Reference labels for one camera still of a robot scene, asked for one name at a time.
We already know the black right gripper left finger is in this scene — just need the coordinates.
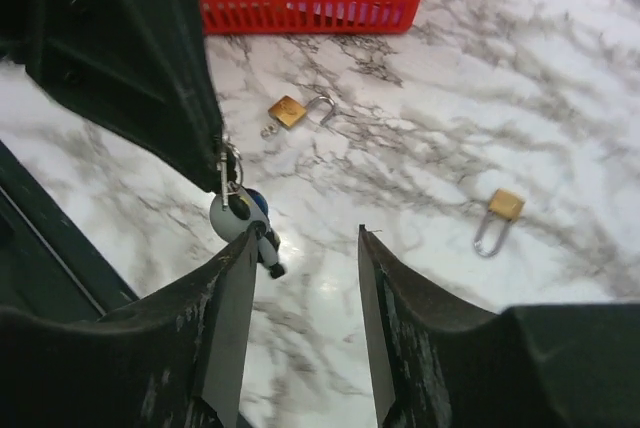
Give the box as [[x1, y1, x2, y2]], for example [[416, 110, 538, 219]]
[[1, 229, 257, 427]]

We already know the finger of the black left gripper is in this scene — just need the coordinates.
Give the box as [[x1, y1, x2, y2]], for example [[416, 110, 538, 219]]
[[1, 0, 223, 192]]

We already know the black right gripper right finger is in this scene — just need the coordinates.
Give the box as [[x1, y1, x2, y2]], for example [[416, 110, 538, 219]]
[[358, 229, 639, 427]]

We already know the key with robot keychain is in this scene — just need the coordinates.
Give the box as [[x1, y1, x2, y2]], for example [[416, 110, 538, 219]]
[[209, 137, 286, 279]]

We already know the small silver key with ring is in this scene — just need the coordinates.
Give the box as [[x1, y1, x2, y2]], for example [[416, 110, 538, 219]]
[[260, 123, 280, 139]]

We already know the long shackle brass padlock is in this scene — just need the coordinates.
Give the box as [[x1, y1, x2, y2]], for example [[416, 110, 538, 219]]
[[473, 188, 525, 258]]

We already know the black mounting base rail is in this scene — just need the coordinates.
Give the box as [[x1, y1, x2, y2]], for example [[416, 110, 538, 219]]
[[1, 146, 138, 323]]

